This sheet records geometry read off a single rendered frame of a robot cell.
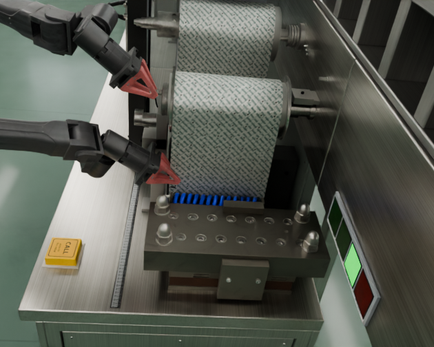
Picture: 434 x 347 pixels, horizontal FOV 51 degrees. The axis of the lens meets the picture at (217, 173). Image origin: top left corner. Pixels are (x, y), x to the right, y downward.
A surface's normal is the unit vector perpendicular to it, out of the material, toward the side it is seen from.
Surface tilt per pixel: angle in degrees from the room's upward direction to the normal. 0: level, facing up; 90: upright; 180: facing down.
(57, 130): 29
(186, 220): 0
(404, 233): 90
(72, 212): 0
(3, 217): 0
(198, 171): 90
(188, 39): 92
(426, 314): 90
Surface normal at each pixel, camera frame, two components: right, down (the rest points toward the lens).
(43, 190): 0.11, -0.80
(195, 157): 0.04, 0.58
